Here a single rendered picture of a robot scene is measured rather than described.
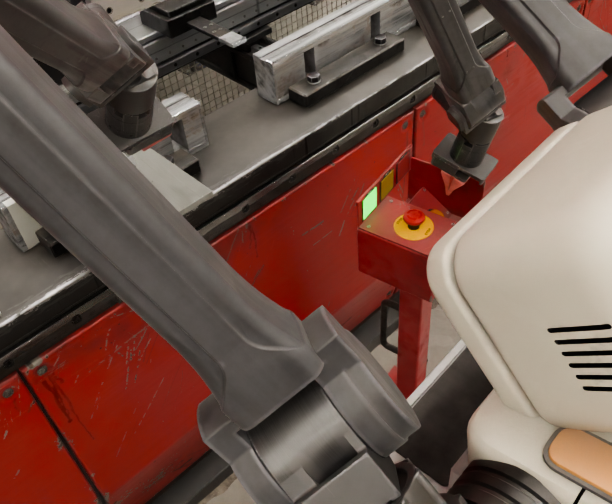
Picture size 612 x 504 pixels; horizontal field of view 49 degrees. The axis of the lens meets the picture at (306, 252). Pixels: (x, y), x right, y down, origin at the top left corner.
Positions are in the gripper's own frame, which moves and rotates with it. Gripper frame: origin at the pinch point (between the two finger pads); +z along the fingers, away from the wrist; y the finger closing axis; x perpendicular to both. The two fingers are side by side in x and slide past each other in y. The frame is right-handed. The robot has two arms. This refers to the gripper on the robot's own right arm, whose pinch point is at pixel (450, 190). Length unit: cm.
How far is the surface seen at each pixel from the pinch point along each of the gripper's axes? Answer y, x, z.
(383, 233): 5.1, 14.2, 3.6
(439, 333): -11, -27, 81
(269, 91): 41.4, 0.8, 1.0
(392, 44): 29.1, -26.4, -2.4
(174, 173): 32, 39, -12
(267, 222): 26.8, 18.8, 14.2
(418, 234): -0.2, 11.4, 2.0
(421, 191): 5.5, -2.8, 7.1
